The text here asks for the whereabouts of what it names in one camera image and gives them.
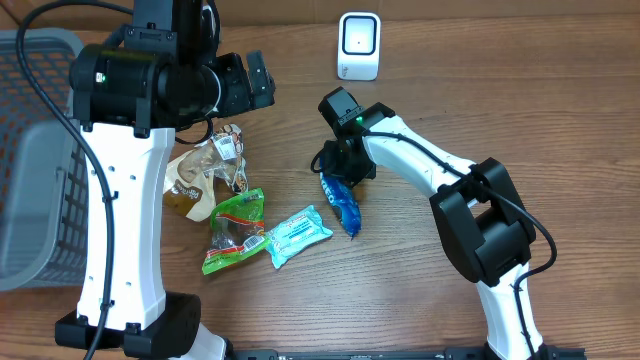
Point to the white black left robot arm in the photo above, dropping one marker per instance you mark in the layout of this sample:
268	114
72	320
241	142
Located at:
131	96

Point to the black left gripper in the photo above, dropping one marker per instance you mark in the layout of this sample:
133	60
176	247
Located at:
242	96

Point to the beige brown snack bag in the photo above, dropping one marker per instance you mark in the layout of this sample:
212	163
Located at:
190	178

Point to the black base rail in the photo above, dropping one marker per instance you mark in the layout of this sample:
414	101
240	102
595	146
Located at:
452	353

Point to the green clear snack bag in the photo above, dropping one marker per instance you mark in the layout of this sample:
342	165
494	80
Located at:
238	231

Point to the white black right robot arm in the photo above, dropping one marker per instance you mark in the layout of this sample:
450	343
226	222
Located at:
483	226

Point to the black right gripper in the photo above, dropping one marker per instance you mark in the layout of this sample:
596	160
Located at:
367	166

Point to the grey plastic mesh basket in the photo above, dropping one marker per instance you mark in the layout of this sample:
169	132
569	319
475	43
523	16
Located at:
43	187

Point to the white barcode scanner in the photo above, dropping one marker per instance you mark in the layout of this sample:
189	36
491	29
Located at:
358	55

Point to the blue Oreo cookie pack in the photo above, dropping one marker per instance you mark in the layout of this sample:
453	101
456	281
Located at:
343	203

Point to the teal wet wipes pack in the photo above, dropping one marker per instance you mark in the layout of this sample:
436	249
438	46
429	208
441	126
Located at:
292	236

